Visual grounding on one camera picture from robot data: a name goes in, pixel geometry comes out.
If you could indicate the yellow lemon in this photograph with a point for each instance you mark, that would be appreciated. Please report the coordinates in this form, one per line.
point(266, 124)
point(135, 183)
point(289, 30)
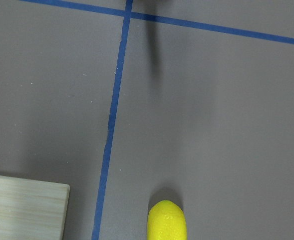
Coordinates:
point(166, 221)

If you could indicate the light wooden cutting board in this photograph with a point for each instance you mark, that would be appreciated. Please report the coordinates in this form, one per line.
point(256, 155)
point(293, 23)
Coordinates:
point(32, 209)

